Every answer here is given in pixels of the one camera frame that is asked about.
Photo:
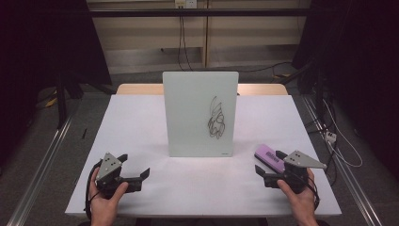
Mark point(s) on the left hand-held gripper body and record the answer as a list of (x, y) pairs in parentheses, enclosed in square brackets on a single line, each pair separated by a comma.
[(108, 166)]

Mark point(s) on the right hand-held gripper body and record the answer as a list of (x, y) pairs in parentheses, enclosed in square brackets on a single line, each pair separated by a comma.
[(298, 161)]

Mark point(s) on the purple whiteboard eraser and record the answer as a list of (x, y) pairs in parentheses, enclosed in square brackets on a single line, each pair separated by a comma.
[(268, 155)]

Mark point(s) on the glass whiteboard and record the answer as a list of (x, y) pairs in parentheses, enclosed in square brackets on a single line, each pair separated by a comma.
[(191, 119)]

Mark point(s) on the person's left hand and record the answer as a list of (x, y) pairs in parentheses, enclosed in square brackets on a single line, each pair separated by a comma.
[(103, 207)]

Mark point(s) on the person's right hand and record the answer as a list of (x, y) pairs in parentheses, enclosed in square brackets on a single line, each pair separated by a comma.
[(304, 204)]

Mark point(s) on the white table cover sheet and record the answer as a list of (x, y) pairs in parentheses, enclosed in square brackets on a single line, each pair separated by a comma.
[(141, 132)]

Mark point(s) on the small black pen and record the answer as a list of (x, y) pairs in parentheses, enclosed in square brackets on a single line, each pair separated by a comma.
[(84, 133)]

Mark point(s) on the white power strip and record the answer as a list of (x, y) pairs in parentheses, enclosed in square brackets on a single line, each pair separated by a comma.
[(330, 137)]

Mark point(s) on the wooden table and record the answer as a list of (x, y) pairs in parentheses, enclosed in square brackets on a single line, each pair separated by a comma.
[(138, 89)]

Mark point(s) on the black metal stand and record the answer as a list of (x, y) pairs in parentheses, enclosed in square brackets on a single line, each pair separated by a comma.
[(319, 91), (61, 103)]

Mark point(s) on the yellow floor tape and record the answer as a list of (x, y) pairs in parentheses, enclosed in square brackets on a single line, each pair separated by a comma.
[(51, 102)]

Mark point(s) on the black curtain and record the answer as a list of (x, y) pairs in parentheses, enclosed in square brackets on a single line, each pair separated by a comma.
[(37, 47), (363, 62)]

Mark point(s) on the black horizontal bar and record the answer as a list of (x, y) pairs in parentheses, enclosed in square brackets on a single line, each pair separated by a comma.
[(141, 12)]

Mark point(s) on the metal floor rail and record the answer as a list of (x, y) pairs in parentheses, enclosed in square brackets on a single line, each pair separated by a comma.
[(351, 188), (37, 175)]

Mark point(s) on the wooden wall post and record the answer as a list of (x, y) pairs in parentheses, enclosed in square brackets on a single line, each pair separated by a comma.
[(205, 37)]

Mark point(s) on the white wall socket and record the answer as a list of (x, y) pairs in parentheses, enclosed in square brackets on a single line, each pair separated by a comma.
[(185, 3)]

